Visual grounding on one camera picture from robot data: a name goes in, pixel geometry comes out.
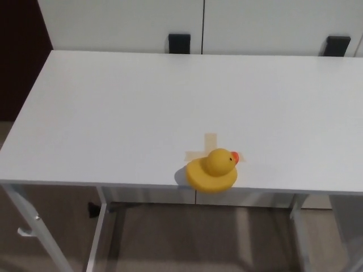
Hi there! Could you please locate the yellow rubber duck toy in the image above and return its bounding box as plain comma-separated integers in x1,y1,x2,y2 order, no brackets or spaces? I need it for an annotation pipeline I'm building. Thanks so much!
185,147,241,195

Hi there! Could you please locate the short beige tape strip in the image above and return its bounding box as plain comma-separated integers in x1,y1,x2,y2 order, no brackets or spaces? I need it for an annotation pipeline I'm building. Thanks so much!
184,150,247,164

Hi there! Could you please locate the black floor foot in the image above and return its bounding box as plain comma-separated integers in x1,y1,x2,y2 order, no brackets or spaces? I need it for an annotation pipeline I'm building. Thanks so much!
87,201,100,219

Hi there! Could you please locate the dark brown wall panel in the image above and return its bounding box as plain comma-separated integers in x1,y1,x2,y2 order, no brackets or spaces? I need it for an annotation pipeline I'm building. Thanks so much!
0,0,54,122

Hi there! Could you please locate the black partition bracket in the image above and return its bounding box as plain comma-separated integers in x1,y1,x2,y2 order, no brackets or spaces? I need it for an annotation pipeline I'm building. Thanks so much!
323,35,351,57
168,33,191,54

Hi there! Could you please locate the grey desk crossbar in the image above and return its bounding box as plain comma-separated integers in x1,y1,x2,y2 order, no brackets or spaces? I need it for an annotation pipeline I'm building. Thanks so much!
109,201,294,210

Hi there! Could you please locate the white desk hook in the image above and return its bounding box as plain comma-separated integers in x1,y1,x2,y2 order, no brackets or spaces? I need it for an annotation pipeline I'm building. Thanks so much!
17,226,36,237

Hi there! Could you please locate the white desk leg with hook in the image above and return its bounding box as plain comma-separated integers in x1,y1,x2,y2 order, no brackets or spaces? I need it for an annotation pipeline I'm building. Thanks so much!
0,184,69,272

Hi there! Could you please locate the white partition panel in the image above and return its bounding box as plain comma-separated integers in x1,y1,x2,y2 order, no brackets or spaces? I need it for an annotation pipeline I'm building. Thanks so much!
202,0,363,58
36,0,204,54

